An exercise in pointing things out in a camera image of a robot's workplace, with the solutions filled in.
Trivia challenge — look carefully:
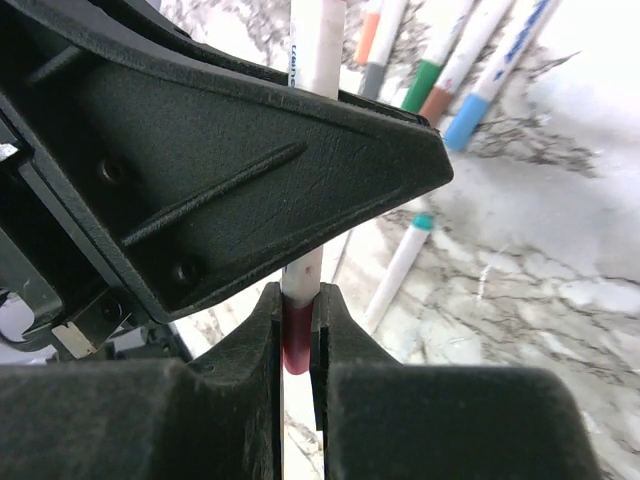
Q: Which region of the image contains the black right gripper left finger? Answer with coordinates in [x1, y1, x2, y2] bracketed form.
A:
[1, 283, 282, 479]

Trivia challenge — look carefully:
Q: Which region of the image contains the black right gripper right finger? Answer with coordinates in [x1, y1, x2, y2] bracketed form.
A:
[310, 284, 601, 479]

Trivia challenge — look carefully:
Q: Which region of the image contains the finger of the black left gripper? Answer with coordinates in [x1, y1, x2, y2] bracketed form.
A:
[1, 1, 453, 319]

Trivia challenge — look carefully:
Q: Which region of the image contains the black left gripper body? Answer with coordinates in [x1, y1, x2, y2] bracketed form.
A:
[0, 0, 196, 362]

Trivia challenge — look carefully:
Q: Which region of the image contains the white marker teal cap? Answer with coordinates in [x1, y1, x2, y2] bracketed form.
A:
[364, 213, 433, 330]

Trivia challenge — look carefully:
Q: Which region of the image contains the magenta pen cap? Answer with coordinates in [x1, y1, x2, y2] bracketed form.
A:
[282, 303, 313, 375]

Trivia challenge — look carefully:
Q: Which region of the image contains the white marker brown cap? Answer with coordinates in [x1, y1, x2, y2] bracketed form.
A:
[419, 0, 513, 126]

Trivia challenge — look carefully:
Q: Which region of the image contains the white marker light blue cap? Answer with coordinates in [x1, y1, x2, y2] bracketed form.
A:
[444, 0, 560, 151]

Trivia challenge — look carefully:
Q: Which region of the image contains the white marker light pink cap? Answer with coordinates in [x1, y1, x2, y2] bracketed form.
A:
[353, 0, 384, 64]

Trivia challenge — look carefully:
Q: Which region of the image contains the white marker grey cap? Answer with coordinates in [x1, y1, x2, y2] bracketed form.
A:
[358, 0, 408, 100]

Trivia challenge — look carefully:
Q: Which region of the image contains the white marker dark green cap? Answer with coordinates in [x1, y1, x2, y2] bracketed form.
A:
[401, 0, 474, 113]

